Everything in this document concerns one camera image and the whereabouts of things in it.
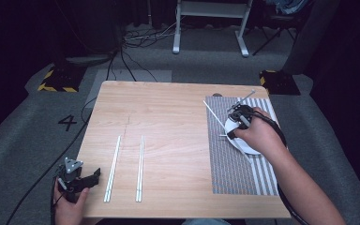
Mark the person's left hand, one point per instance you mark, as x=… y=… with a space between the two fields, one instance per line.
x=68 y=209

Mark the dark grey post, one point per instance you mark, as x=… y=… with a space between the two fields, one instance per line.
x=312 y=37

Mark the white round plate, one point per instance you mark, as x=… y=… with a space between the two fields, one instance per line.
x=247 y=148

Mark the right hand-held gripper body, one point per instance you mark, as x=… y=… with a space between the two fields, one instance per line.
x=243 y=115

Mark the black tripod stand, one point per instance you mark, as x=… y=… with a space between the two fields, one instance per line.
x=273 y=34

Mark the person's right hand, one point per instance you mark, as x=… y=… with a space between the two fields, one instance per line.
x=261 y=134

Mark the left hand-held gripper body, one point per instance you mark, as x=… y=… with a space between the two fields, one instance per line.
x=70 y=181

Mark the dark table grommet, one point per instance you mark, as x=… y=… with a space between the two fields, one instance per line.
x=217 y=94

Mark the striped woven placemat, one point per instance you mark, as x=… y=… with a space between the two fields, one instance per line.
x=228 y=168

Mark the blue cloth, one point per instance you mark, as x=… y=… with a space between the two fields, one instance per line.
x=289 y=5

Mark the black yellow striped stand base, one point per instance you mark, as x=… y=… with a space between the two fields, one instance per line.
x=61 y=79
x=279 y=82

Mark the white metal desk frame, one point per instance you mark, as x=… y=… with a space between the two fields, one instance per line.
x=211 y=9

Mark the person's blue trousers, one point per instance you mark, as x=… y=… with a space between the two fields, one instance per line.
x=206 y=222

